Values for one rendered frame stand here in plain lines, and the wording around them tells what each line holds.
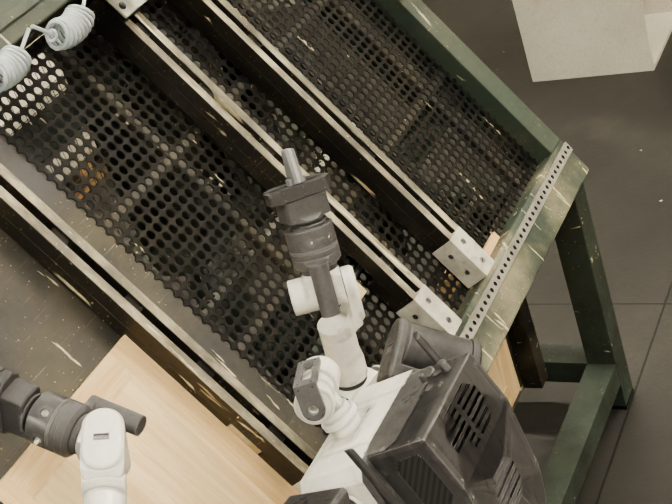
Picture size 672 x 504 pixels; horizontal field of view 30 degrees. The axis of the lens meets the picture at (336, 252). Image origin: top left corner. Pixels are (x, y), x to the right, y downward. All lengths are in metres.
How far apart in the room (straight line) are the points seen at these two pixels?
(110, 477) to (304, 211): 0.58
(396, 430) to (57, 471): 0.66
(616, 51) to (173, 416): 3.89
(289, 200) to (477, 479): 0.60
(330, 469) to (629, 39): 4.18
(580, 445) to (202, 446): 1.48
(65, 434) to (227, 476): 0.50
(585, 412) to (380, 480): 1.92
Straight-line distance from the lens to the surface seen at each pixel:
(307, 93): 2.94
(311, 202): 2.17
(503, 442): 1.93
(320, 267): 2.15
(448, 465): 1.81
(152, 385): 2.39
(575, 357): 3.91
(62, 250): 2.36
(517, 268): 3.13
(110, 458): 1.92
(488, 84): 3.44
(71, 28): 2.48
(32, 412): 2.01
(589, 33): 5.89
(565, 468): 3.54
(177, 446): 2.37
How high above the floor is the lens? 2.53
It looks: 29 degrees down
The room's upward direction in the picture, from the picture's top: 20 degrees counter-clockwise
